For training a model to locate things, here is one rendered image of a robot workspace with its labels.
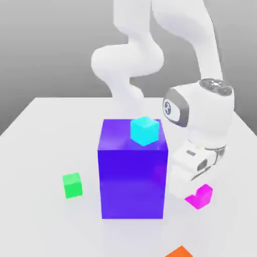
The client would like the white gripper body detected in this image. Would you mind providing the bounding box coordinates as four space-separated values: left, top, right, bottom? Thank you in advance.
168 163 209 199

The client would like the small magenta cube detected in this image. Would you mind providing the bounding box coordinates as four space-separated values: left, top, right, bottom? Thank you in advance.
184 184 213 211

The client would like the small cyan cube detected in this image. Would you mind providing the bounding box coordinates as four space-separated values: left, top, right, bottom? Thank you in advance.
130 116 160 147

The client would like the small orange cube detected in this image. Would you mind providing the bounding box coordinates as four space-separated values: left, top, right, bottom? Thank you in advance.
164 245 194 257

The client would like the small green cube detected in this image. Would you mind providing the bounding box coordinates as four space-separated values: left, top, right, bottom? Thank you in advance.
62 172 83 199

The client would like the large blue box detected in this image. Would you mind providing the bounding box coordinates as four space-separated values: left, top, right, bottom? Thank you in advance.
97 118 169 220

